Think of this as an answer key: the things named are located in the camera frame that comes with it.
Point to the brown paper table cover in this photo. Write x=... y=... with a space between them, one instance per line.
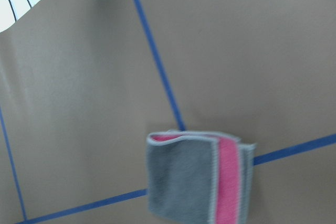
x=83 y=82

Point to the pink square towel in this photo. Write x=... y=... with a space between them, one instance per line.
x=199 y=176

